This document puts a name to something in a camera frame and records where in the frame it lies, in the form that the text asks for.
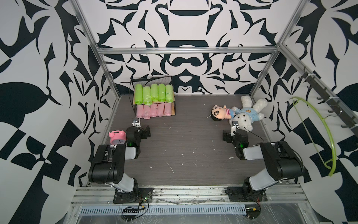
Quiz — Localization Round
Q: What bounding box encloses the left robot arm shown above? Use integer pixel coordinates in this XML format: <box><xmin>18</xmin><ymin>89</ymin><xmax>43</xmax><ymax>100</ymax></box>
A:
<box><xmin>88</xmin><ymin>126</ymin><xmax>151</xmax><ymax>194</ymax></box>

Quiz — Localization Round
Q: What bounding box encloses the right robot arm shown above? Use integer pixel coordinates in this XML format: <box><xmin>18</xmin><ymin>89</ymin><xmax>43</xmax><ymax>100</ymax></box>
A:
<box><xmin>222</xmin><ymin>130</ymin><xmax>304</xmax><ymax>195</ymax></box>

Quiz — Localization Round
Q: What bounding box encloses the cartoon boy plush doll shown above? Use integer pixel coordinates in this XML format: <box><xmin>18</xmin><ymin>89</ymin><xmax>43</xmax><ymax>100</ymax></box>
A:
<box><xmin>210</xmin><ymin>105</ymin><xmax>236</xmax><ymax>121</ymax></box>

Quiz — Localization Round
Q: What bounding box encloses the white teddy bear plush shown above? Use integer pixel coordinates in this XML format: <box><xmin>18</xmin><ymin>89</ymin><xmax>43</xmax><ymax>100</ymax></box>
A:
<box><xmin>229</xmin><ymin>96</ymin><xmax>268</xmax><ymax>132</ymax></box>

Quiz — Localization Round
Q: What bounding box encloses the pink alarm clock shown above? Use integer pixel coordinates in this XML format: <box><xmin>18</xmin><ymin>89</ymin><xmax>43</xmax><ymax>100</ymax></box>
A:
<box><xmin>109</xmin><ymin>131</ymin><xmax>126</xmax><ymax>145</ymax></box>

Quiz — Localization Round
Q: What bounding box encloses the black round connector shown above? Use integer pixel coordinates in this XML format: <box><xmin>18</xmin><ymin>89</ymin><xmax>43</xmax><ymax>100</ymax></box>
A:
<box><xmin>245</xmin><ymin>207</ymin><xmax>261</xmax><ymax>220</ymax></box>

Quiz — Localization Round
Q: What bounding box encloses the black usb hub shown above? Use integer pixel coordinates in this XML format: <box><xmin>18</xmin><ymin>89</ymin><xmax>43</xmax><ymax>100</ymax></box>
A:
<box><xmin>122</xmin><ymin>207</ymin><xmax>141</xmax><ymax>215</ymax></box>

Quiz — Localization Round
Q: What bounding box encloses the green plastic hanger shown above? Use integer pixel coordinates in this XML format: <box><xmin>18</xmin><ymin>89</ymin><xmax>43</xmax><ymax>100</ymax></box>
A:
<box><xmin>289</xmin><ymin>97</ymin><xmax>337</xmax><ymax>177</ymax></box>

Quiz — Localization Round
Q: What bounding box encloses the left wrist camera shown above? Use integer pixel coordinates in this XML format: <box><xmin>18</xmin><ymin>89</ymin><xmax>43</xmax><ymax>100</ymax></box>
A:
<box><xmin>132</xmin><ymin>118</ymin><xmax>141</xmax><ymax>128</ymax></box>

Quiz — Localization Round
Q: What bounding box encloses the wire and wood shelf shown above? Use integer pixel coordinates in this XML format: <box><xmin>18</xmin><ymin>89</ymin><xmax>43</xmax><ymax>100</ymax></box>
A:
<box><xmin>129</xmin><ymin>77</ymin><xmax>177</xmax><ymax>119</ymax></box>

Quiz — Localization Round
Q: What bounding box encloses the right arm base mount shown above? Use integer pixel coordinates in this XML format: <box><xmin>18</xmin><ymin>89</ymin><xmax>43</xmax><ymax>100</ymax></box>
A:
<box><xmin>225</xmin><ymin>186</ymin><xmax>267</xmax><ymax>202</ymax></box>

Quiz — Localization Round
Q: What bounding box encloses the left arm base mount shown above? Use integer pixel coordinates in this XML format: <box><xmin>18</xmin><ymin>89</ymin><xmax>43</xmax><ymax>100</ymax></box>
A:
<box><xmin>113</xmin><ymin>188</ymin><xmax>153</xmax><ymax>204</ymax></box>

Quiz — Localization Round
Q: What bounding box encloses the black wall hook rail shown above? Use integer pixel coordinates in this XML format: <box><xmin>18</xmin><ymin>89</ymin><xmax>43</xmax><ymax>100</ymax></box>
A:
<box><xmin>300</xmin><ymin>67</ymin><xmax>358</xmax><ymax>135</ymax></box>

